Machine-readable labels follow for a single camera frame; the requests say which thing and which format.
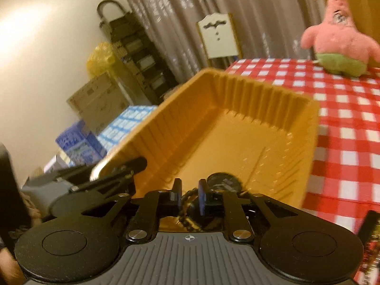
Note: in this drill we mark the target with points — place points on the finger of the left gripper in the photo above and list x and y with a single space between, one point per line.
74 175

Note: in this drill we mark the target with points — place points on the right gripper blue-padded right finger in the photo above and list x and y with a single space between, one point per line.
228 206

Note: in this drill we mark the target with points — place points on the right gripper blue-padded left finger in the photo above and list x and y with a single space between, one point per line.
150 209

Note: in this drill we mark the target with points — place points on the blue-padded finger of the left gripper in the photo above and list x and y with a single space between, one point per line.
129 168

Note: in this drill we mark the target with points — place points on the black wristwatch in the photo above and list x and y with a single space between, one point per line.
224 181

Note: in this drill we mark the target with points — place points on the orange plastic tray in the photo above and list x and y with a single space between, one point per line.
264 135

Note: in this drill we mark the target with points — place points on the person's left hand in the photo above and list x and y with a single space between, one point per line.
11 272

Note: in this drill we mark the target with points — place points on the blue milk carton box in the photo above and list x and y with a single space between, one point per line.
81 145

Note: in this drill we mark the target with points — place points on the blue white patterned cloth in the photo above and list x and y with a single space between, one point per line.
120 127

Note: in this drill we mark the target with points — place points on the brown cardboard box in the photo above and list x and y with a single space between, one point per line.
98 102

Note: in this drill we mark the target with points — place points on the yellow plastic bag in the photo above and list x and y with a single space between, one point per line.
100 60

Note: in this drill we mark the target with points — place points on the red white checkered tablecloth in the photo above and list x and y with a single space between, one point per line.
344 183

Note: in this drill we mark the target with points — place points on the white wooden chair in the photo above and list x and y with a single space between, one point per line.
219 38

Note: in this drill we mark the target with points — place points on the pink starfish plush toy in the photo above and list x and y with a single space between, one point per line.
338 46

